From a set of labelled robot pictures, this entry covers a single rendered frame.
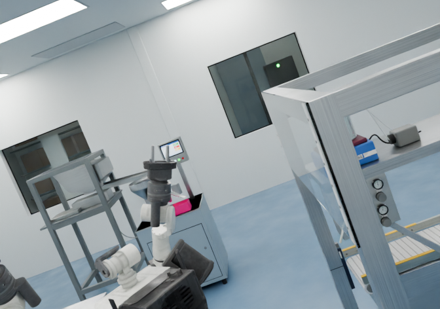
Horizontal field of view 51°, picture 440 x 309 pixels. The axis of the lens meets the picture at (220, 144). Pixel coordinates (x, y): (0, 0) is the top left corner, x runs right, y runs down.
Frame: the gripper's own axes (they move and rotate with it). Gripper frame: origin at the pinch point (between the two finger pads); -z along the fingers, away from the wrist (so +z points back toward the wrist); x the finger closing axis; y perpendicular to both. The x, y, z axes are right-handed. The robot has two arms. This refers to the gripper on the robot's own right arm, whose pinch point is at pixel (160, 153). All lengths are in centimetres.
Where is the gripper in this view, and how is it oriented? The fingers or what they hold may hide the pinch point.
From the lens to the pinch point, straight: 171.8
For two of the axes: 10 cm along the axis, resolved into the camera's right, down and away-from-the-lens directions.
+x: -9.5, 0.0, -3.0
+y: -3.0, -1.5, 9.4
